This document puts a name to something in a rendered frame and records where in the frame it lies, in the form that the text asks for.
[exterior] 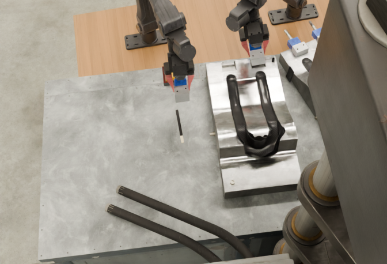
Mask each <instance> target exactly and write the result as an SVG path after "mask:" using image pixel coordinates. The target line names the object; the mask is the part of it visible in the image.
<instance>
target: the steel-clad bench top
mask: <svg viewBox="0 0 387 264"><path fill-rule="evenodd" d="M266 56H275V58H276V62H277V65H278V70H279V74H280V80H281V83H282V88H283V93H284V98H285V101H286V104H287V108H288V109H289V112H290V114H291V116H292V119H293V121H294V124H295V128H296V131H297V136H298V142H297V147H296V153H297V159H298V163H299V167H300V171H301V173H302V171H303V169H304V168H305V167H306V166H307V165H308V164H309V163H311V162H313V161H315V160H319V159H320V158H321V156H322V153H323V151H324V149H325V146H324V142H323V138H322V135H321V131H320V127H319V124H318V121H317V120H315V118H314V117H315V116H314V115H313V113H312V112H311V110H310V108H309V107H308V105H307V104H306V102H305V101H304V99H303V98H302V96H301V95H300V93H299V91H298V90H297V88H296V87H295V85H294V84H293V82H292V81H290V82H289V81H288V79H287V77H286V74H287V73H286V72H285V70H284V68H283V67H282V65H281V64H280V62H279V57H280V54H276V55H266ZM241 59H250V58H241ZM234 60H240V59H231V60H225V61H215V62H222V64H224V63H234ZM206 63H214V62H206ZM206 63H196V64H194V67H195V71H194V75H195V76H194V78H193V80H192V82H191V87H190V90H189V101H185V102H179V103H176V101H175V95H174V92H173V90H172V87H171V86H170V85H169V86H164V81H163V75H162V68H161V67H160V68H155V69H145V70H135V71H125V72H120V73H110V74H100V75H94V76H84V77H74V78H65V79H59V80H49V81H45V89H44V118H43V146H42V161H41V190H40V218H39V247H38V260H43V259H52V258H62V257H71V256H76V255H86V254H95V253H100V252H110V251H119V250H128V249H133V248H142V247H151V246H161V245H166V244H175V243H178V242H176V241H174V240H171V239H169V238H167V237H164V236H162V235H159V234H157V233H155V232H153V231H150V230H148V229H146V228H143V227H140V226H138V225H136V224H134V223H131V222H129V221H127V220H124V219H122V218H120V217H118V216H115V215H113V214H110V213H108V212H106V211H105V206H106V204H108V203H110V204H112V205H115V206H117V207H119V208H122V209H124V210H127V211H129V212H131V213H134V214H136V215H139V216H141V217H143V218H146V219H148V220H150V221H153V222H156V223H157V224H160V225H163V226H165V227H167V228H170V229H172V230H174V231H177V232H180V233H182V234H183V235H186V236H188V237H190V238H192V239H193V240H196V241H199V240H208V239H217V238H219V237H217V236H215V235H213V234H211V233H208V232H206V231H204V230H202V229H199V228H197V227H195V226H192V225H190V224H187V223H186V222H183V221H180V220H178V219H176V218H174V217H171V216H169V215H167V214H164V213H162V212H159V211H157V210H155V209H152V208H150V207H148V206H146V205H143V204H141V203H139V202H136V201H134V200H131V199H129V198H127V197H124V196H122V195H120V194H118V193H116V188H117V186H119V185H121V186H124V187H126V188H129V189H131V190H133V191H136V192H138V193H140V194H143V195H145V196H147V197H150V198H152V199H155V200H157V201H160V202H162V203H165V204H167V205H169V206H172V207H174V208H176V209H179V210H181V211H184V212H186V213H188V214H191V215H193V216H195V217H198V218H201V219H202V220H205V221H208V222H210V223H212V224H215V225H217V226H219V227H221V228H223V229H225V230H227V231H228V232H230V233H231V234H233V235H234V236H241V235H250V234H256V233H265V232H274V231H282V227H283V223H284V220H285V217H286V216H287V214H288V212H289V211H290V210H291V209H292V208H294V207H296V206H299V205H301V203H300V201H299V198H298V195H297V190H294V191H284V192H279V193H269V194H260V195H251V196H246V197H236V198H227V199H225V198H224V193H223V186H222V179H221V171H220V167H219V159H218V152H217V145H216V140H215V136H213V135H212V136H210V133H212V132H213V131H214V125H213V118H212V113H211V106H210V99H209V94H208V87H207V80H206ZM176 110H178V111H179V117H180V123H181V129H182V133H183V138H184V143H181V138H180V132H179V126H178V122H177V116H176Z"/></svg>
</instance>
